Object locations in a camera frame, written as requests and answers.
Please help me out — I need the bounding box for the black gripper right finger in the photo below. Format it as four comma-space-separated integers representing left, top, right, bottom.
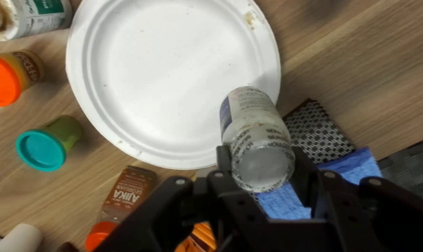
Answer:
290, 146, 423, 252

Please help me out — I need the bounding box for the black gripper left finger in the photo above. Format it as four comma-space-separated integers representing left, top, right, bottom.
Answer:
92, 145, 269, 252

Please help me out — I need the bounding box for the brown spice jar orange lid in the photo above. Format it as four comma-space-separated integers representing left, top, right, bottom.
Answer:
84, 166, 160, 252

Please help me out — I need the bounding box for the green tub teal lid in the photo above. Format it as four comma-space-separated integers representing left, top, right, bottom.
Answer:
14, 115, 84, 174

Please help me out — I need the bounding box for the yellow tub orange lid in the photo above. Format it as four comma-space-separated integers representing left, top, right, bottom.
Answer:
0, 49, 45, 108

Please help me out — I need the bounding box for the white paper plate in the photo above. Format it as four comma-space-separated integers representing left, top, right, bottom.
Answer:
64, 0, 283, 173

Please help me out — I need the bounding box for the blue sponge cloth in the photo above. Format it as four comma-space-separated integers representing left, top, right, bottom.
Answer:
255, 146, 384, 222

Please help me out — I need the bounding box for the grey perforated metal box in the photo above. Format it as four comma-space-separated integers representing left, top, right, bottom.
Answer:
283, 98, 357, 166

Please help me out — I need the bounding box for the white bottle green label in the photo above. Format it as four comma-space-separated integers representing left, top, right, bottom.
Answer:
0, 0, 74, 42

